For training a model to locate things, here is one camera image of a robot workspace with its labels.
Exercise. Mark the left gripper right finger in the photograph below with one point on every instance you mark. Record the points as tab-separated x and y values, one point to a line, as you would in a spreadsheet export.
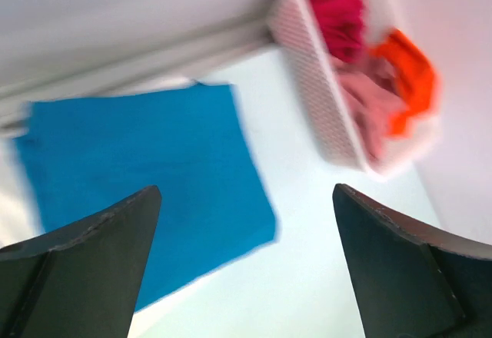
411	279

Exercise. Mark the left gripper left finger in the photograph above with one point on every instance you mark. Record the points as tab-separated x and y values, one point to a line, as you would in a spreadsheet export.
83	279

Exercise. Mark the blue t-shirt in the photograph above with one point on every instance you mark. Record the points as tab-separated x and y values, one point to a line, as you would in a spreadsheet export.
82	155

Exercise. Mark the pink crumpled t-shirt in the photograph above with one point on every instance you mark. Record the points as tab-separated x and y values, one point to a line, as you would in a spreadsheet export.
370	91

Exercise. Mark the orange crumpled t-shirt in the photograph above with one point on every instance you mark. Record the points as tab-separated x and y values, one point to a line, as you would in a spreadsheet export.
414	76

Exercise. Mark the magenta crumpled t-shirt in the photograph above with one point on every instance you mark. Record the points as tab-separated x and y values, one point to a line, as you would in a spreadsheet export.
341	24

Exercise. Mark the white plastic basket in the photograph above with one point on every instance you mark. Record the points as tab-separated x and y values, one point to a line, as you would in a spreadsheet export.
293	27

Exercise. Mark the aluminium frame rail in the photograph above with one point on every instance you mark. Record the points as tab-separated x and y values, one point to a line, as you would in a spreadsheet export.
193	56

